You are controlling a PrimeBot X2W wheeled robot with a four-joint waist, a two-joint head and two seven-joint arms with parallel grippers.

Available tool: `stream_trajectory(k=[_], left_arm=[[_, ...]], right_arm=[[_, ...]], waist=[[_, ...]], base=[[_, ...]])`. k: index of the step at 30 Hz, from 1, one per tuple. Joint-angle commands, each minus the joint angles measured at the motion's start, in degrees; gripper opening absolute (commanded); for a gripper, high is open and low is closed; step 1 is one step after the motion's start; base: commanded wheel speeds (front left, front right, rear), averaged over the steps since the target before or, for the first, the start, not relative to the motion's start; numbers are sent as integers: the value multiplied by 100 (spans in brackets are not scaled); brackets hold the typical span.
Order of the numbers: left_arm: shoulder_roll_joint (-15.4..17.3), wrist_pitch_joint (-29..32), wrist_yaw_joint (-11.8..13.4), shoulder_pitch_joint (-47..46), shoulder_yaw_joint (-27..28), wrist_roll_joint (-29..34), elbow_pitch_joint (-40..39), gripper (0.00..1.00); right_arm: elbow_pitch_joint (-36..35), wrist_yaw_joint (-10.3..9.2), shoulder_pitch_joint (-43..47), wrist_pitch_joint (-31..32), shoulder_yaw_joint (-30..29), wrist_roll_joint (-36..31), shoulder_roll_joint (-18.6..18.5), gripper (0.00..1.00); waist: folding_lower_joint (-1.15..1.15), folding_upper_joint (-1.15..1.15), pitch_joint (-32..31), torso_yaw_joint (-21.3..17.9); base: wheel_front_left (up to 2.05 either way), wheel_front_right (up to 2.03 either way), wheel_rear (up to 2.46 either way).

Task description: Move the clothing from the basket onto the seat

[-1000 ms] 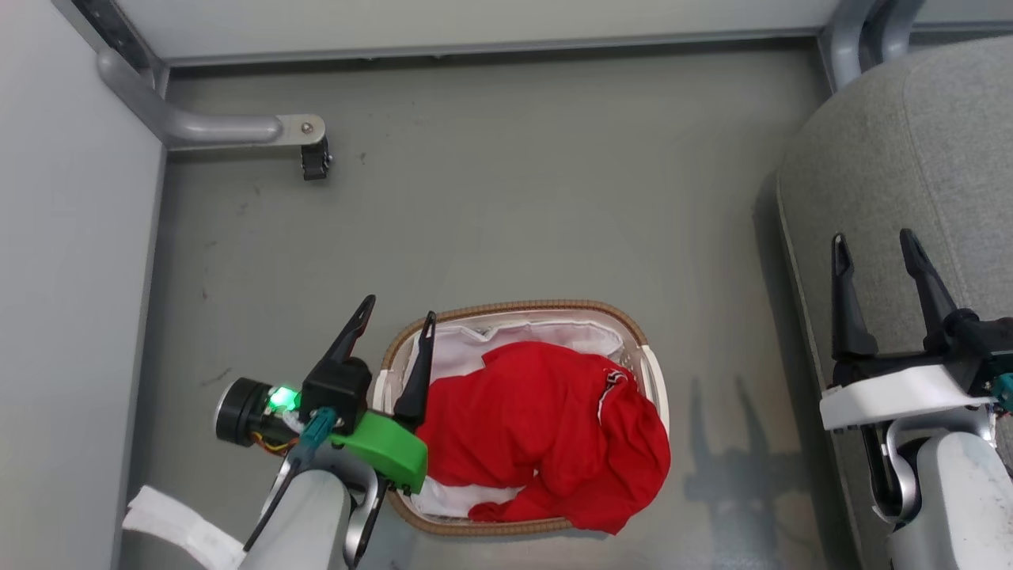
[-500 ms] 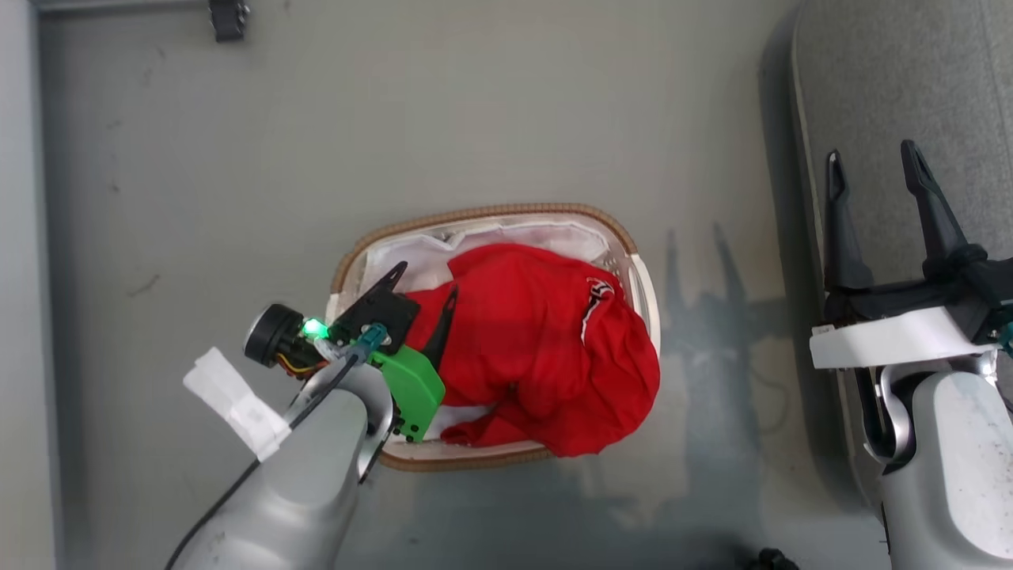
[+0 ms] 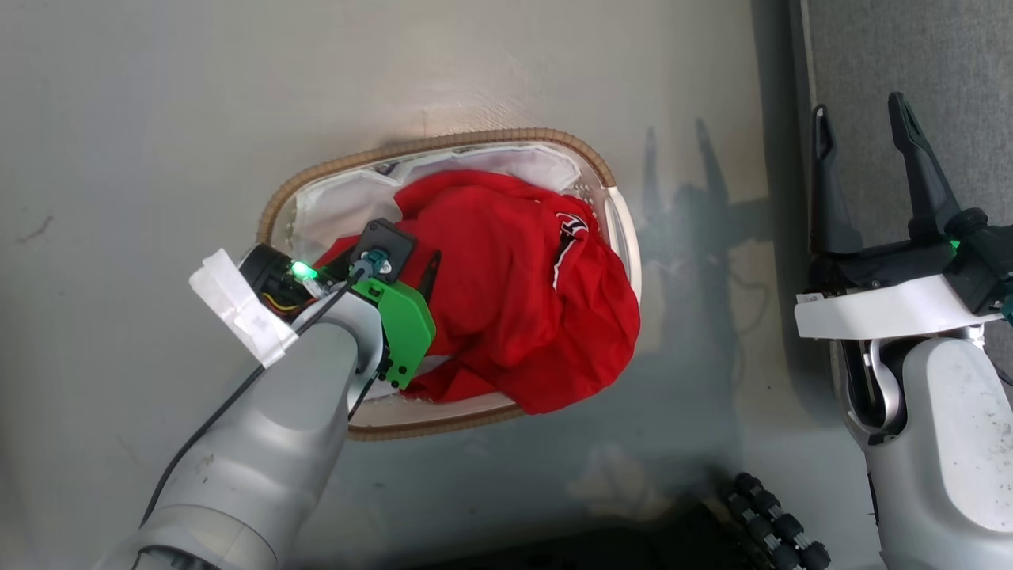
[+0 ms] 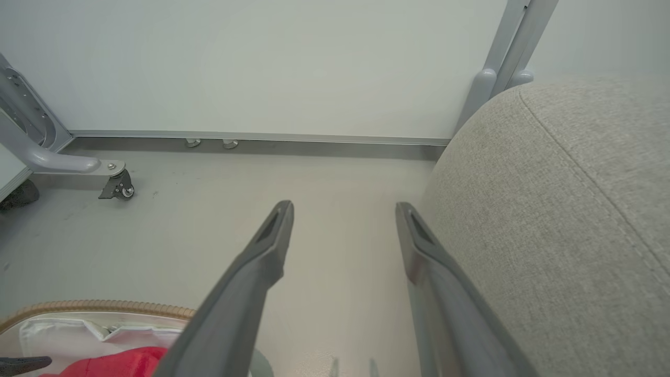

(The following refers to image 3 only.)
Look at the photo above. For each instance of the red clothing with white print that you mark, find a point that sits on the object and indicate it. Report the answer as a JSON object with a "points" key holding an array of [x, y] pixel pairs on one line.
{"points": [[506, 285]]}

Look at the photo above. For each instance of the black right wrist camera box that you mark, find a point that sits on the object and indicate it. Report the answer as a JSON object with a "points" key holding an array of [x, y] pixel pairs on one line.
{"points": [[981, 253]]}

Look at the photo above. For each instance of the white taped bracket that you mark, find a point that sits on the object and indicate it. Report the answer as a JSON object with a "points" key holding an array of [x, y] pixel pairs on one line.
{"points": [[237, 305]]}

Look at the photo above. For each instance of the dark robot base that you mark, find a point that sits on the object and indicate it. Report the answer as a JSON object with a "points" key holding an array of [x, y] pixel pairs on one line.
{"points": [[601, 546]]}

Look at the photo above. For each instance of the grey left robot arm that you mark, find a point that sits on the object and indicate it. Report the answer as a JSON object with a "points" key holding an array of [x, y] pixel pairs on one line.
{"points": [[269, 443]]}

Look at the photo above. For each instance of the white wicker-rimmed laundry basket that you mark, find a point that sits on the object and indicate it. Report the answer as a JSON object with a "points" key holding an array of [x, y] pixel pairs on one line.
{"points": [[625, 229]]}

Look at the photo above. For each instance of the black ribbed roller wheel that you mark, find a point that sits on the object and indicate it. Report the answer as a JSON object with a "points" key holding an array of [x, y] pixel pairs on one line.
{"points": [[779, 526]]}

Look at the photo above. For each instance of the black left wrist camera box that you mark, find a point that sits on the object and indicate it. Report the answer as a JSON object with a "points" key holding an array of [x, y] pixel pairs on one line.
{"points": [[388, 237]]}

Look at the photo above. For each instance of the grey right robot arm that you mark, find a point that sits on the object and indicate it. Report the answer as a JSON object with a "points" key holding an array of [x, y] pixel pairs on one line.
{"points": [[950, 451]]}

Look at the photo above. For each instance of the grey fabric sofa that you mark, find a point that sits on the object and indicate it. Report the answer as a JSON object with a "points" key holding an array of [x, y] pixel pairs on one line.
{"points": [[973, 71]]}

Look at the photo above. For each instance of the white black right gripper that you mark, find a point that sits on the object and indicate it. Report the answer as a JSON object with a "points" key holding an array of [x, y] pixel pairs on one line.
{"points": [[878, 313]]}

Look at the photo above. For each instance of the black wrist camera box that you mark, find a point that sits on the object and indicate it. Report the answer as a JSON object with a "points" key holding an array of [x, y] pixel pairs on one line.
{"points": [[388, 237], [981, 253]]}

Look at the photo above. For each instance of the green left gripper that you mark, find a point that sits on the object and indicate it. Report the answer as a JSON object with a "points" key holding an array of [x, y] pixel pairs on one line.
{"points": [[405, 324]]}

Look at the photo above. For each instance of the white fabric basket liner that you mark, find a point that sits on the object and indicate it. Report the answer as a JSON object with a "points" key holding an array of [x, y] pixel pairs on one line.
{"points": [[348, 198]]}

